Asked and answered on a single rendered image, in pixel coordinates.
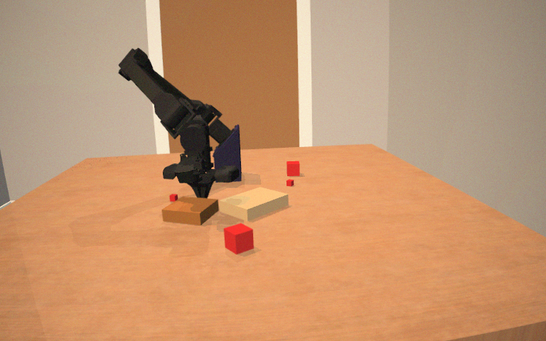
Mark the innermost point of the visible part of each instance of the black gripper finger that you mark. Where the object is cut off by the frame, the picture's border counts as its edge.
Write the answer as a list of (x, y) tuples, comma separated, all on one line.
[(205, 187), (195, 186)]

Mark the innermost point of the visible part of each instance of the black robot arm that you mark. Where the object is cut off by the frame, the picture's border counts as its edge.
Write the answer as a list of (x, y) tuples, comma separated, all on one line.
[(189, 118)]

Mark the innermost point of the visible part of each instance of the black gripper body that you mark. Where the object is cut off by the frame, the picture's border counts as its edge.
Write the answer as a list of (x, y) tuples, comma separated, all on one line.
[(224, 174)]

